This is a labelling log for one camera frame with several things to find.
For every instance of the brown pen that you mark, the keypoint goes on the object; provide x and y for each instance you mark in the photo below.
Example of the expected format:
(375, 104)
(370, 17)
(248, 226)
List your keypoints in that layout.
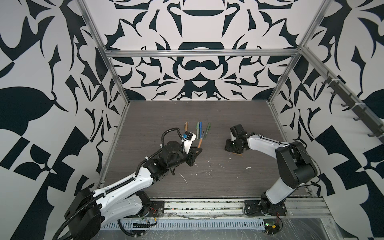
(201, 139)

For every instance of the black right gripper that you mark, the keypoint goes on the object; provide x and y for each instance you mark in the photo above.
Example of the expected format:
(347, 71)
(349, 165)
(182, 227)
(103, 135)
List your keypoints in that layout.
(228, 148)

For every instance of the dark green pen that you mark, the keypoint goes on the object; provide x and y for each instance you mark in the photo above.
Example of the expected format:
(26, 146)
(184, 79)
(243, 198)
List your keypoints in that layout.
(207, 130)

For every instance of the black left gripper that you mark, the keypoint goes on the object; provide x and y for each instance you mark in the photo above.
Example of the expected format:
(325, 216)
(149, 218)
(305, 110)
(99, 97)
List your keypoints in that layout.
(190, 156)

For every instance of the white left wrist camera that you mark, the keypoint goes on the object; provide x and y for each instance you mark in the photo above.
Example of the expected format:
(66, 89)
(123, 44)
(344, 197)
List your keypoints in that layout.
(187, 140)

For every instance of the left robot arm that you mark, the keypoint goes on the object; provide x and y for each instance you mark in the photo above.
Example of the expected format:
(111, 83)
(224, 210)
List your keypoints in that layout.
(92, 210)

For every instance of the blue pen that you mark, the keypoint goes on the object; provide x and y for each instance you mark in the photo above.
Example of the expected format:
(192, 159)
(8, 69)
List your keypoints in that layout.
(201, 130)

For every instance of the metal hook rail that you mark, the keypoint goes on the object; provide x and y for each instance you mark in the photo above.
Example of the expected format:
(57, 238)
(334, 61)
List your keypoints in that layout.
(353, 103)

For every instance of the perforated cable tray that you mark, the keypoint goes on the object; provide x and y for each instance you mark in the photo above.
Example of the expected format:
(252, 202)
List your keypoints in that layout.
(206, 224)

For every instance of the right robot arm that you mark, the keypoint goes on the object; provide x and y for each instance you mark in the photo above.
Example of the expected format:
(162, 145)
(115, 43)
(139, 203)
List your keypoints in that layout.
(295, 166)

